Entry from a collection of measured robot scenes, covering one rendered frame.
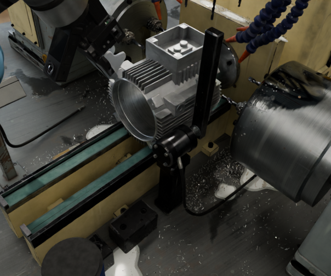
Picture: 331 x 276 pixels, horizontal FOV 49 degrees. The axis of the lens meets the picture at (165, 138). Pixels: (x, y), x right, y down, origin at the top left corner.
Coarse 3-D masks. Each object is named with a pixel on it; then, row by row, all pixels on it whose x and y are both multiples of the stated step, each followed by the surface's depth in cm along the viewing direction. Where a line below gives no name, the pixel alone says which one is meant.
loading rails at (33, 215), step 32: (224, 128) 107; (64, 160) 84; (96, 160) 87; (128, 160) 85; (0, 192) 76; (32, 192) 77; (64, 192) 85; (96, 192) 77; (128, 192) 86; (32, 224) 72; (64, 224) 74; (96, 224) 83
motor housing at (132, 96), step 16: (144, 64) 80; (160, 64) 79; (112, 80) 84; (128, 80) 77; (144, 80) 76; (160, 80) 77; (192, 80) 82; (112, 96) 86; (128, 96) 90; (144, 96) 76; (192, 96) 80; (128, 112) 90; (144, 112) 92; (160, 112) 77; (192, 112) 83; (128, 128) 89; (144, 128) 89; (160, 128) 77; (144, 144) 86
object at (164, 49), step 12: (180, 24) 85; (156, 36) 81; (168, 36) 84; (180, 36) 86; (192, 36) 85; (156, 48) 78; (168, 48) 81; (180, 48) 79; (192, 48) 82; (156, 60) 80; (168, 60) 77; (180, 60) 75; (192, 60) 79; (180, 72) 77; (192, 72) 81
